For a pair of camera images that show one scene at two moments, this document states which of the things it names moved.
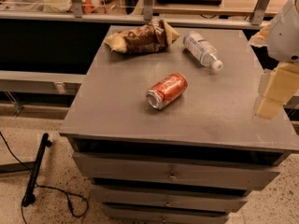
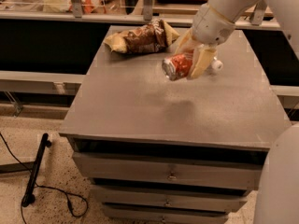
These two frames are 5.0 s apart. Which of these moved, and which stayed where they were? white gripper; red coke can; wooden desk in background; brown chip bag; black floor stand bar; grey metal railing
Moved: white gripper; red coke can
Stayed: brown chip bag; black floor stand bar; grey metal railing; wooden desk in background
